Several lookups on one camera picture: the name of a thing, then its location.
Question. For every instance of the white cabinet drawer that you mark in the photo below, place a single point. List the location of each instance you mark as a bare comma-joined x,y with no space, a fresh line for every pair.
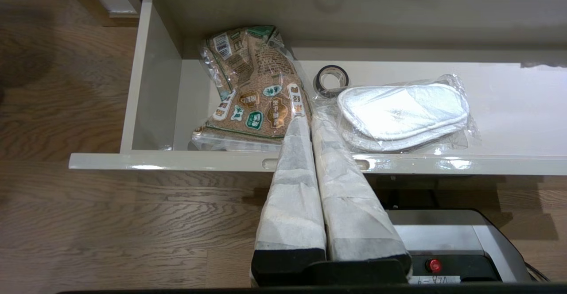
509,108

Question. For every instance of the brown snack bag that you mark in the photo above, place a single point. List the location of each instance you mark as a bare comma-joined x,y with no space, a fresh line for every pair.
257,86

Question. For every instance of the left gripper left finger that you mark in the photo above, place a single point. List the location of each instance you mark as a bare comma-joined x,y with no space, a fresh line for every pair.
292,205

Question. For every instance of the white handwritten label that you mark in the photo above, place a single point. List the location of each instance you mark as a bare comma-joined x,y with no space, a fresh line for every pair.
434,280

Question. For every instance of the red base button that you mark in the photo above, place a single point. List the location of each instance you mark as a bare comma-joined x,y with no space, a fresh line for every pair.
433,265

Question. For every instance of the black tape roll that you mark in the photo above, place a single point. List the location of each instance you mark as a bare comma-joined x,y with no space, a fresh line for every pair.
320,83

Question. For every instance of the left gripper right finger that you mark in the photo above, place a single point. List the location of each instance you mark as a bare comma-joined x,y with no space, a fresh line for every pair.
354,210

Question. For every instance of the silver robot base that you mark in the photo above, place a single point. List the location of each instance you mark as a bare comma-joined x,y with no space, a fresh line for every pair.
443,236

